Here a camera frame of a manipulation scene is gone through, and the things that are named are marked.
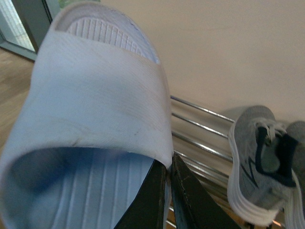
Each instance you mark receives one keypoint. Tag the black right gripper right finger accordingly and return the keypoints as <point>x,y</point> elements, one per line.
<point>193,207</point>

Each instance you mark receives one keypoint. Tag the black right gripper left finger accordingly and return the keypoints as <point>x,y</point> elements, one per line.
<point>147,209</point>

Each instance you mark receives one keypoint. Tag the grey knit sneaker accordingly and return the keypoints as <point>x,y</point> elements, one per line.
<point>261,182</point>
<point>296,171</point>

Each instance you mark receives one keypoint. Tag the light blue slide sandal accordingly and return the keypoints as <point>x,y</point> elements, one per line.
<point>96,117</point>

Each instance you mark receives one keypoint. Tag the black metal shoe rack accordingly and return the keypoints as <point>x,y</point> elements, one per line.
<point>200,138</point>

